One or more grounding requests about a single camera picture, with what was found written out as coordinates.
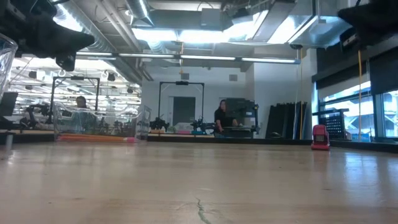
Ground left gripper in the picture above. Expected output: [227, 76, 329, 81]
[18, 14, 95, 72]

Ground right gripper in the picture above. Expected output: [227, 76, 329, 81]
[338, 0, 398, 47]

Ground person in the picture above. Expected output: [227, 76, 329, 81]
[71, 95, 97, 131]
[213, 98, 239, 138]

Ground clear plastic bin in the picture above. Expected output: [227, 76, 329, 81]
[52, 101, 153, 144]
[0, 32, 19, 103]

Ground black monitor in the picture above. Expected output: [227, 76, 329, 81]
[0, 90, 19, 122]

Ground black pegboard cart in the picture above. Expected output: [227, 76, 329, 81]
[312, 108, 349, 141]

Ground black curtain panels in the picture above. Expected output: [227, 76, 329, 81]
[265, 101, 309, 140]

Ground dark equipment cabinet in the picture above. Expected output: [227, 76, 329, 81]
[224, 98, 261, 139]

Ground dark grey door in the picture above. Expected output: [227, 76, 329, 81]
[172, 96, 197, 125]

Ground distant wooden table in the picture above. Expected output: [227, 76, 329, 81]
[146, 129, 216, 139]

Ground long ceiling light bar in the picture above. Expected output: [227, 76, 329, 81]
[14, 51, 301, 65]

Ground distant black gantry frame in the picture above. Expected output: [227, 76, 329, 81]
[157, 80, 205, 133]
[50, 76, 101, 125]

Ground silver ribbed air duct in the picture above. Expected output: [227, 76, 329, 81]
[52, 0, 147, 83]

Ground yellow hanging cable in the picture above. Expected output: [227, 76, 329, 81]
[356, 49, 363, 141]

